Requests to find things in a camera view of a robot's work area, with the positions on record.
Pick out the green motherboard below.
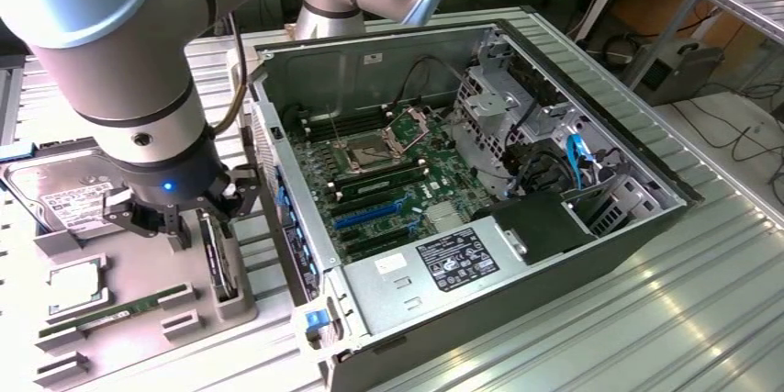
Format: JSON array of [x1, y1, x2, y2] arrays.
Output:
[[285, 101, 492, 265]]

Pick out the blue expansion slot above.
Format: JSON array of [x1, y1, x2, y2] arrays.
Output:
[[332, 200, 400, 231]]

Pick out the open black PC case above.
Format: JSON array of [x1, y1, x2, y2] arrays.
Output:
[[246, 18, 706, 392]]

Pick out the black plastic shroud box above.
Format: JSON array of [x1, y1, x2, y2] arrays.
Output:
[[490, 191, 600, 267]]

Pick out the blue disk connector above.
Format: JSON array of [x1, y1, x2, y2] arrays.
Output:
[[0, 143, 33, 162]]

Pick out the metal socket cover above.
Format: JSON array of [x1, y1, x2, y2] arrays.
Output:
[[381, 106, 433, 145]]

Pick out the green RAM stick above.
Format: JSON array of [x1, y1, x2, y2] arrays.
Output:
[[37, 283, 188, 339]]

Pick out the black looped wire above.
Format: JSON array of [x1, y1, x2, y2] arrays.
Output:
[[393, 55, 468, 107]]

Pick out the blue flat wire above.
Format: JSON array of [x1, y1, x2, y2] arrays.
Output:
[[565, 131, 600, 192]]

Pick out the silver metal disk bay cage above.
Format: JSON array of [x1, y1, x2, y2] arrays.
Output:
[[454, 62, 590, 174]]

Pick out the silver chipset heatsink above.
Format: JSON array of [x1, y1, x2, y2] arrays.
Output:
[[424, 205, 460, 229]]

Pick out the aluminium frame table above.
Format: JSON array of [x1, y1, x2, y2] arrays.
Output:
[[622, 0, 784, 106]]

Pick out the grey power supply unit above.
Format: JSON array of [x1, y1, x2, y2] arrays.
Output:
[[338, 214, 534, 339]]

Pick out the black expansion slot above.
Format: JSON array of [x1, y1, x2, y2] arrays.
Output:
[[338, 225, 410, 249]]

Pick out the black wire bundle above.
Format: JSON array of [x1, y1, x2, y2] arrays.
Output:
[[505, 141, 580, 196]]

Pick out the CPU socket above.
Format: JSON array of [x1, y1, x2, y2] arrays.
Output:
[[333, 132, 413, 174]]

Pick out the silver CPU chip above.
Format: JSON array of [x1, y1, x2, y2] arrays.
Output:
[[46, 264, 106, 309]]

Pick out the black installed RAM stick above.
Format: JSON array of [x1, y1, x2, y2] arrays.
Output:
[[325, 165, 430, 196]]

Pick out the grey parts rack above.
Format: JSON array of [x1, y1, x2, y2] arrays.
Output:
[[29, 207, 258, 389]]

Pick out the thin metal locking lever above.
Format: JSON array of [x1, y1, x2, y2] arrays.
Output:
[[328, 101, 345, 148]]

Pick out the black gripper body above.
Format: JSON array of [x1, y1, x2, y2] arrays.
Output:
[[114, 152, 233, 210]]

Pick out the silver hard disk drive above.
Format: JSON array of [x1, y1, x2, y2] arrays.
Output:
[[1, 147, 133, 241]]

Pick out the tan robot cable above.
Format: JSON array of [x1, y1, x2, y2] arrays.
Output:
[[210, 9, 253, 134]]

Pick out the blue case latch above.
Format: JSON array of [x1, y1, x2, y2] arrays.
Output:
[[302, 308, 333, 333]]

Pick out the grey equipment box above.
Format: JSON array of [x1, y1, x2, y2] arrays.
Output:
[[628, 37, 726, 107]]

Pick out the black graphics card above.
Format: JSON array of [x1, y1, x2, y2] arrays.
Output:
[[194, 207, 244, 302]]

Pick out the black floor cables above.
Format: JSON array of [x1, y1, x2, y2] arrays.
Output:
[[670, 82, 784, 173]]

